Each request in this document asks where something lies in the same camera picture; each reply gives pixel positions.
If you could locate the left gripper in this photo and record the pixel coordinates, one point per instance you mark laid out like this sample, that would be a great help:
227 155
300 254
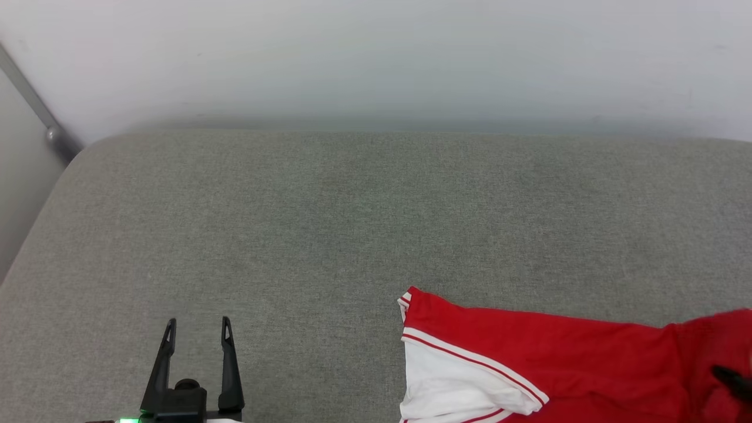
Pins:
188 405

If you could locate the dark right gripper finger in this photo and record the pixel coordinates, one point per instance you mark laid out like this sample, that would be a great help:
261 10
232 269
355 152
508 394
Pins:
737 382

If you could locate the red and white garment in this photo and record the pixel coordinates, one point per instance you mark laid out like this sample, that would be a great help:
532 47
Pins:
587 364

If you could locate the grey fabric sofa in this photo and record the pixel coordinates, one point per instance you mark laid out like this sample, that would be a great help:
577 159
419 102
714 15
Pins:
294 235

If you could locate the grey metal pole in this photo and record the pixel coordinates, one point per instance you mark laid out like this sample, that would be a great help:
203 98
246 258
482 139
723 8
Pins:
59 138

